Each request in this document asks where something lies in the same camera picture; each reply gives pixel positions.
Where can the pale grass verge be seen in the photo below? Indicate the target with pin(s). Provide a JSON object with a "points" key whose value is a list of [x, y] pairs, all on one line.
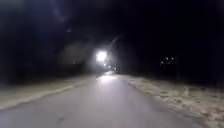
{"points": [[30, 91], [186, 98]]}

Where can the grey asphalt path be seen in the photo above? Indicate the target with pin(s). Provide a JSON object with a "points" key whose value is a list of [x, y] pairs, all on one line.
{"points": [[100, 103]]}

